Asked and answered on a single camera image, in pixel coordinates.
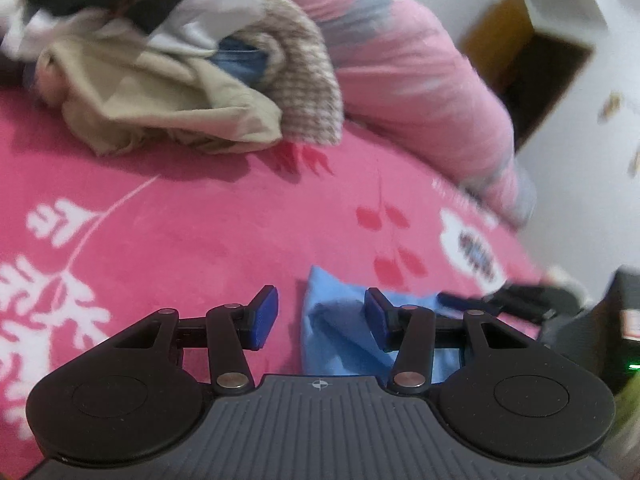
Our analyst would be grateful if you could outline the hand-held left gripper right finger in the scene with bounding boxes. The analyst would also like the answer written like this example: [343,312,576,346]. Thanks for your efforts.
[363,287,527,396]

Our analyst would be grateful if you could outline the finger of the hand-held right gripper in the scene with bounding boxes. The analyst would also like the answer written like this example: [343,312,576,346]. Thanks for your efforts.
[436,282,560,324]

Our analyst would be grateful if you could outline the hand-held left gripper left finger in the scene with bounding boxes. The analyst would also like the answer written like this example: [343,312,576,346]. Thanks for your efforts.
[115,285,279,394]

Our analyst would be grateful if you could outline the blue t-shirt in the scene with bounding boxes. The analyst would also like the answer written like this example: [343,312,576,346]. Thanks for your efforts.
[300,265,467,387]

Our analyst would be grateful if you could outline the folded cream cloth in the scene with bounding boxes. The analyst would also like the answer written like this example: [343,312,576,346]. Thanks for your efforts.
[544,266,594,307]

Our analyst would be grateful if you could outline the pink floral blanket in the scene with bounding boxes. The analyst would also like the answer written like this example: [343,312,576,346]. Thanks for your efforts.
[0,85,552,442]

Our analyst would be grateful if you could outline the beige pants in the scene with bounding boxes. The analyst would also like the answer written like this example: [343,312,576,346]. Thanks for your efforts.
[36,37,284,157]

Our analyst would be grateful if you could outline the wooden door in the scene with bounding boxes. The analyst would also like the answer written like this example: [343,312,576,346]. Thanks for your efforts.
[459,0,597,152]

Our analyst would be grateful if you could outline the checked knit sweater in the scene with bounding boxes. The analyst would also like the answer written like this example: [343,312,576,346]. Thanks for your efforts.
[234,0,344,149]

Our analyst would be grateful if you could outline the blue jeans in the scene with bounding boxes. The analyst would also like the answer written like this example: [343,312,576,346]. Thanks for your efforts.
[209,37,269,84]

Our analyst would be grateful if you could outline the pink grey duvet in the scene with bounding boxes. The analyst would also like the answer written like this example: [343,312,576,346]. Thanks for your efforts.
[264,0,539,227]

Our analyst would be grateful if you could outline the purple garment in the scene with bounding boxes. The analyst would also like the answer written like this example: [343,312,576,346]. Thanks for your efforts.
[0,52,42,92]

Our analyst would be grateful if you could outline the wall sticker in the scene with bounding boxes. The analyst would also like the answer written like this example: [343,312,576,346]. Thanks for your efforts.
[597,91,624,124]

